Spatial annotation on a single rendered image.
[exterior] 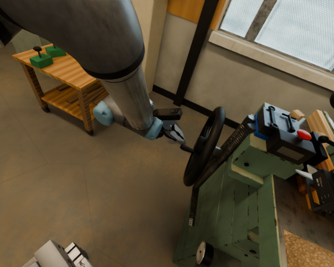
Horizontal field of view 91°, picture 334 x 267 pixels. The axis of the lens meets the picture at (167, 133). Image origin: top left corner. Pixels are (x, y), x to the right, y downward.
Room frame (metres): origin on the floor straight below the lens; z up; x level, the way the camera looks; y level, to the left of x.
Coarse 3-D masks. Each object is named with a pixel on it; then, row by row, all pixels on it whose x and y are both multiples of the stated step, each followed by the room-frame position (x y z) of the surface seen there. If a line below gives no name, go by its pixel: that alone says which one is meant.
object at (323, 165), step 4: (320, 164) 0.30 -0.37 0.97; (324, 164) 0.30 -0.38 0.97; (320, 168) 0.29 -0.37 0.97; (324, 168) 0.28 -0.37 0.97; (308, 172) 0.29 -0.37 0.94; (296, 176) 0.30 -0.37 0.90; (300, 176) 0.29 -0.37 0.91; (300, 180) 0.28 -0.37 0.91; (300, 184) 0.27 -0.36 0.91; (304, 184) 0.27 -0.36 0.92; (300, 188) 0.26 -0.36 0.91; (304, 188) 0.26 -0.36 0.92; (312, 188) 0.25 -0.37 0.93; (300, 192) 0.25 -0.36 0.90; (304, 192) 0.25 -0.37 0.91
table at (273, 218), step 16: (256, 112) 0.64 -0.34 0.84; (288, 112) 0.63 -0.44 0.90; (304, 128) 0.55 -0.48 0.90; (240, 176) 0.27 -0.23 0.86; (256, 176) 0.28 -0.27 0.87; (272, 176) 0.28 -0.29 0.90; (272, 192) 0.23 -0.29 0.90; (288, 192) 0.24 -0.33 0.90; (272, 208) 0.19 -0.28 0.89; (288, 208) 0.20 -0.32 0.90; (304, 208) 0.21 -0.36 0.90; (272, 224) 0.16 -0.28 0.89; (288, 224) 0.16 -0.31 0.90; (304, 224) 0.17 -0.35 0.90; (320, 224) 0.19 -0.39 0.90; (272, 240) 0.13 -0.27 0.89; (320, 240) 0.15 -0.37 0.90; (272, 256) 0.10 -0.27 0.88
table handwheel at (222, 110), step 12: (216, 108) 0.46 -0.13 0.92; (216, 120) 0.36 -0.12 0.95; (204, 132) 0.46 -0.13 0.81; (216, 132) 0.32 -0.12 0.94; (204, 144) 0.36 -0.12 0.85; (216, 144) 0.30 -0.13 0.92; (192, 156) 0.42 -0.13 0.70; (204, 156) 0.27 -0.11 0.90; (216, 156) 0.36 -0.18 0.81; (192, 168) 0.33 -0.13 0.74; (204, 168) 0.26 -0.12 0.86; (192, 180) 0.24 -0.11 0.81
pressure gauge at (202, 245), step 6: (198, 246) 0.13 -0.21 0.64; (204, 246) 0.12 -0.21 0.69; (210, 246) 0.13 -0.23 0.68; (198, 252) 0.11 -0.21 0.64; (204, 252) 0.11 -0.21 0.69; (210, 252) 0.11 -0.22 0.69; (198, 258) 0.10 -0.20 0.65; (204, 258) 0.09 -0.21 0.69; (210, 258) 0.10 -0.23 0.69; (204, 264) 0.08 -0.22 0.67
